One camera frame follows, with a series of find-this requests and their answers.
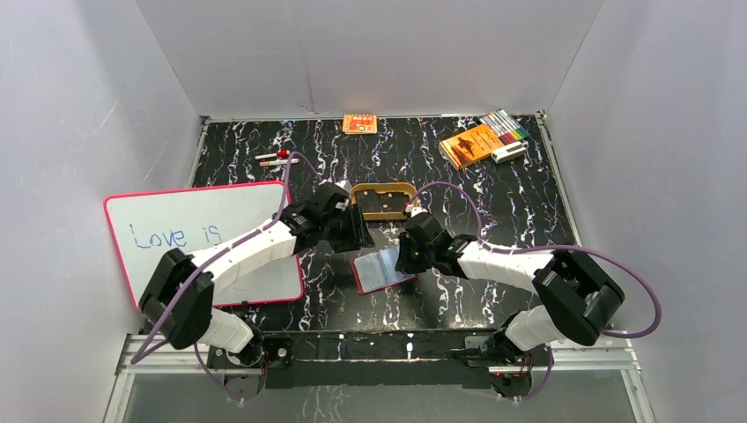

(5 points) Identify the pack of coloured markers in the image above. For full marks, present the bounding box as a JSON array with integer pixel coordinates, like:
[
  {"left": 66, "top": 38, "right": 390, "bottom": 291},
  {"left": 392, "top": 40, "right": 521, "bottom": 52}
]
[{"left": 479, "top": 108, "right": 529, "bottom": 145}]

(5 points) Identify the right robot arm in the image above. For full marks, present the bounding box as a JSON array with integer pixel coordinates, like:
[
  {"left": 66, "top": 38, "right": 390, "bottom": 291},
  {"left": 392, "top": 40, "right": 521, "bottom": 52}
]
[{"left": 396, "top": 204, "right": 625, "bottom": 365}]

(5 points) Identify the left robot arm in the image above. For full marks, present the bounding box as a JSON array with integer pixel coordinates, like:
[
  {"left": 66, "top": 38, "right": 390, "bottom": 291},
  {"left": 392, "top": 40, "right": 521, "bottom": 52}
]
[{"left": 139, "top": 182, "right": 374, "bottom": 367}]

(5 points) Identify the red leather card holder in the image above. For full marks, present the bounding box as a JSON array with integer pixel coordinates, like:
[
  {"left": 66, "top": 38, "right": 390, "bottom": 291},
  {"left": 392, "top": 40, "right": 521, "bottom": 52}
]
[{"left": 351, "top": 245, "right": 418, "bottom": 295}]

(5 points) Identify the tan oval tray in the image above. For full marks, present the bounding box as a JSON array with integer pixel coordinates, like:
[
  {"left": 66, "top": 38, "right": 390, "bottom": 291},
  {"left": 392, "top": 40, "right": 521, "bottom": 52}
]
[{"left": 350, "top": 182, "right": 418, "bottom": 222}]

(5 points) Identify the small orange spiral notepad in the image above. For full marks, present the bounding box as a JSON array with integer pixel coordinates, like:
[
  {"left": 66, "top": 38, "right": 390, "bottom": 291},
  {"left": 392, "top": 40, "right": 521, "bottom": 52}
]
[{"left": 342, "top": 114, "right": 378, "bottom": 135}]

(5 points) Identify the white stapler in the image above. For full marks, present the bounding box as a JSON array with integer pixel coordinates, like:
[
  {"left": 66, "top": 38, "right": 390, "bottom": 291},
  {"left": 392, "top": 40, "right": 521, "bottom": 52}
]
[{"left": 491, "top": 141, "right": 526, "bottom": 164}]

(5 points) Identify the pink framed whiteboard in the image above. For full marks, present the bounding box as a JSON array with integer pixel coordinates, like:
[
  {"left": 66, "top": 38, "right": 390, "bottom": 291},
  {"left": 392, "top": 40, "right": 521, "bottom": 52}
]
[{"left": 104, "top": 181, "right": 304, "bottom": 307}]

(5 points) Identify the red capped white marker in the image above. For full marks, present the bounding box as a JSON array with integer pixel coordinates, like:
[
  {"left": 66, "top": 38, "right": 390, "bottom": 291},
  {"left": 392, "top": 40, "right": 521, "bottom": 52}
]
[{"left": 255, "top": 150, "right": 291, "bottom": 161}]

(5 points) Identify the black VIP card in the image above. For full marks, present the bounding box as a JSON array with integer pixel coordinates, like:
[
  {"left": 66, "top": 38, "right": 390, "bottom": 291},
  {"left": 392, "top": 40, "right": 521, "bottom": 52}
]
[{"left": 356, "top": 189, "right": 410, "bottom": 213}]

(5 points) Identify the orange capped white marker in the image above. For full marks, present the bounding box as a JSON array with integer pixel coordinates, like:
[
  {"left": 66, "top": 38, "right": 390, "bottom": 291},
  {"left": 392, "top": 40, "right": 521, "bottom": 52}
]
[{"left": 259, "top": 158, "right": 300, "bottom": 167}]

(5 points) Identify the orange yellow book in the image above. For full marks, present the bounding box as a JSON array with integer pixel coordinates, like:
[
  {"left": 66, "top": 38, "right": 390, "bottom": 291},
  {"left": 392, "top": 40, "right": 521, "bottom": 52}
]
[{"left": 438, "top": 123, "right": 505, "bottom": 170}]

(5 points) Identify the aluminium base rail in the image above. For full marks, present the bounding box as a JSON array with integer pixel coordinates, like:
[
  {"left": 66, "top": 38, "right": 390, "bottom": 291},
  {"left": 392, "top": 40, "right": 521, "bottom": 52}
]
[{"left": 105, "top": 330, "right": 655, "bottom": 422}]

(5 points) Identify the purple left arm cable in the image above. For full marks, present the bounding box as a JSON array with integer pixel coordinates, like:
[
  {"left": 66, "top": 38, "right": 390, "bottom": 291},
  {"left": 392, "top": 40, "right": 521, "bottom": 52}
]
[{"left": 129, "top": 152, "right": 328, "bottom": 404}]

